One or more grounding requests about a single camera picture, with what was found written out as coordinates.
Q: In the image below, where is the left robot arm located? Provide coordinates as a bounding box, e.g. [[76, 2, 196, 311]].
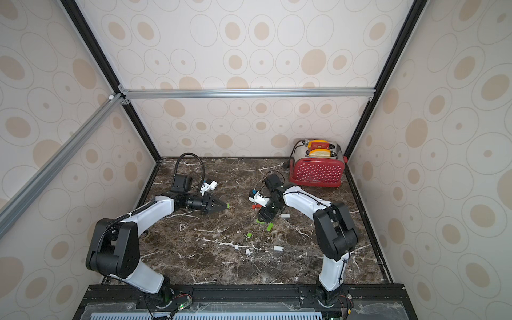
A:
[[85, 175, 229, 309]]

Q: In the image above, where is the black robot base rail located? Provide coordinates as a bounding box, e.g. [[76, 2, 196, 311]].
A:
[[74, 283, 417, 319]]

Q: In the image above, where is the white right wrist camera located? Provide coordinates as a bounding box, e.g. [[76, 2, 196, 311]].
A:
[[248, 189, 270, 207]]

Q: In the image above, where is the red polka dot toaster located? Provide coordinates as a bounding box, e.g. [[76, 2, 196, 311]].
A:
[[287, 139, 347, 188]]

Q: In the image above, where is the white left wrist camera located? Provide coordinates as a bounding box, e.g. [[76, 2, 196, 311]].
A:
[[200, 179, 217, 195]]

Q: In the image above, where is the silver aluminium side rail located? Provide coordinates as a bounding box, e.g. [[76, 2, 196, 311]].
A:
[[1, 93, 123, 236]]

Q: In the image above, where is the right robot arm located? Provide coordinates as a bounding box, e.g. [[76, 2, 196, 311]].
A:
[[249, 174, 359, 307]]

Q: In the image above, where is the silver aluminium crossbar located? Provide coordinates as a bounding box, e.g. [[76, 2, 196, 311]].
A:
[[123, 87, 375, 99]]

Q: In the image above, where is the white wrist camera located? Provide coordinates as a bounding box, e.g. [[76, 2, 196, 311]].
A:
[[200, 179, 217, 195], [248, 189, 270, 207]]

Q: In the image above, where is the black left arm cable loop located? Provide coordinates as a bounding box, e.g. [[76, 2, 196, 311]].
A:
[[174, 152, 207, 187]]

